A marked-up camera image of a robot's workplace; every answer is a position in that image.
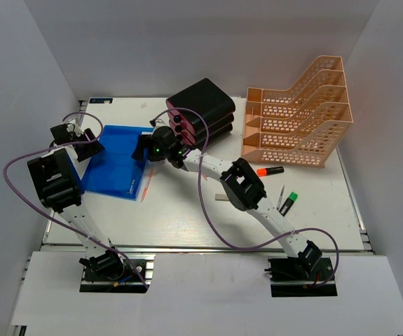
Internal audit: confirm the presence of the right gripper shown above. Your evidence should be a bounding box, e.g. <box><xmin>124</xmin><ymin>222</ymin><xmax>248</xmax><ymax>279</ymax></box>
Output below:
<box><xmin>132</xmin><ymin>136</ymin><xmax>170</xmax><ymax>163</ymax></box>

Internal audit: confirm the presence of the blue plastic folder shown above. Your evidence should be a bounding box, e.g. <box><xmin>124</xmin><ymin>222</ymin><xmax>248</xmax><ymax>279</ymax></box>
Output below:
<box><xmin>81</xmin><ymin>125</ymin><xmax>152</xmax><ymax>200</ymax></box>

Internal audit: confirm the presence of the black pink drawer organizer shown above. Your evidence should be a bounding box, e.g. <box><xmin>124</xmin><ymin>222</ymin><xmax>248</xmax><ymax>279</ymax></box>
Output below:
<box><xmin>166</xmin><ymin>78</ymin><xmax>235</xmax><ymax>149</ymax></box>

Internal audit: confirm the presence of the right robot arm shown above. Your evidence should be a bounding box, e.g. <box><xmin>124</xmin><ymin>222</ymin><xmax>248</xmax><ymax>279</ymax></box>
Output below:
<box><xmin>132</xmin><ymin>126</ymin><xmax>322</xmax><ymax>279</ymax></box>

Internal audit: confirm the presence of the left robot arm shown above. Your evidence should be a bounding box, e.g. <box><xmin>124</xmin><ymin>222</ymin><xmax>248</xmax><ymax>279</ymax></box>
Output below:
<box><xmin>27</xmin><ymin>120</ymin><xmax>125</xmax><ymax>280</ymax></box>

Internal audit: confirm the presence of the long red pen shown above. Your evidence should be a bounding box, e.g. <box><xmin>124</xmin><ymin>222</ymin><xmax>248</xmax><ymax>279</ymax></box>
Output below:
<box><xmin>140</xmin><ymin>168</ymin><xmax>155</xmax><ymax>202</ymax></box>

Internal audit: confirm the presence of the black label sticker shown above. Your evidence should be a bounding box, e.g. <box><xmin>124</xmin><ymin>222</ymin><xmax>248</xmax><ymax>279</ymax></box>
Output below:
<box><xmin>88</xmin><ymin>97</ymin><xmax>113</xmax><ymax>104</ymax></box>

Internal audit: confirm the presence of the white eraser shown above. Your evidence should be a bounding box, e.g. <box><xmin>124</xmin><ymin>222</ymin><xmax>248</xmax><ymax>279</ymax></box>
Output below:
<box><xmin>215</xmin><ymin>194</ymin><xmax>228</xmax><ymax>202</ymax></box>

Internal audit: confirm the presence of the orange highlighter marker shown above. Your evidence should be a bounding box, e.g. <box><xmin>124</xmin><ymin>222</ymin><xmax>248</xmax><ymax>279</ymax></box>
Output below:
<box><xmin>257</xmin><ymin>167</ymin><xmax>285</xmax><ymax>177</ymax></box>

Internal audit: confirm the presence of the dark clear pen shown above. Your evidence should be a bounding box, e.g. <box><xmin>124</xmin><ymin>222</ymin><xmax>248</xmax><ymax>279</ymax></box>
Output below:
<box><xmin>276</xmin><ymin>185</ymin><xmax>285</xmax><ymax>211</ymax></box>

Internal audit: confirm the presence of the peach file rack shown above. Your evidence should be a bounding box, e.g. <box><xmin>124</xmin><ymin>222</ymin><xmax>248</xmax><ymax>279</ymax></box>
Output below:
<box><xmin>241</xmin><ymin>55</ymin><xmax>353</xmax><ymax>168</ymax></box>

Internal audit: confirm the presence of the green highlighter marker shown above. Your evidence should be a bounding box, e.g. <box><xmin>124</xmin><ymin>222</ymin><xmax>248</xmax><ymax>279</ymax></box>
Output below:
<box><xmin>279</xmin><ymin>192</ymin><xmax>298</xmax><ymax>216</ymax></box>

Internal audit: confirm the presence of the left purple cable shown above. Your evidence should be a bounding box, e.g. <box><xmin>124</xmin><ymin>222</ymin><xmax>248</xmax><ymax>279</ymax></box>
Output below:
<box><xmin>3</xmin><ymin>111</ymin><xmax>149</xmax><ymax>291</ymax></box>

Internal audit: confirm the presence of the purple cable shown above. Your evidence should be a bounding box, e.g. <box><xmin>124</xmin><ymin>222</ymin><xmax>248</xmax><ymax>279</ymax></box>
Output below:
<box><xmin>3</xmin><ymin>111</ymin><xmax>149</xmax><ymax>291</ymax></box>
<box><xmin>153</xmin><ymin>107</ymin><xmax>340</xmax><ymax>288</ymax></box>

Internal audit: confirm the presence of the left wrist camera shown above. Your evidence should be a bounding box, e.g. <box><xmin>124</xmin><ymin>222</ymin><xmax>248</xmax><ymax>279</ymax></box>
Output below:
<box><xmin>64</xmin><ymin>118</ymin><xmax>83</xmax><ymax>139</ymax></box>

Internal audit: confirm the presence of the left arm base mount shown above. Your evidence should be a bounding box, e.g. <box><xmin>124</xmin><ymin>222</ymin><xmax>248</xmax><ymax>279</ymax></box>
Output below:
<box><xmin>79</xmin><ymin>258</ymin><xmax>152</xmax><ymax>294</ymax></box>

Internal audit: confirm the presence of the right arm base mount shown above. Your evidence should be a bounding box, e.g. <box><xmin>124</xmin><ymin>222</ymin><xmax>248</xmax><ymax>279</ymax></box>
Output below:
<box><xmin>264</xmin><ymin>258</ymin><xmax>338</xmax><ymax>298</ymax></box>

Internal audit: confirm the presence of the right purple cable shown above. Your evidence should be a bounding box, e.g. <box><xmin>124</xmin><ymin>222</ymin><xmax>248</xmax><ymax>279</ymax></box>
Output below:
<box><xmin>153</xmin><ymin>107</ymin><xmax>340</xmax><ymax>288</ymax></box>

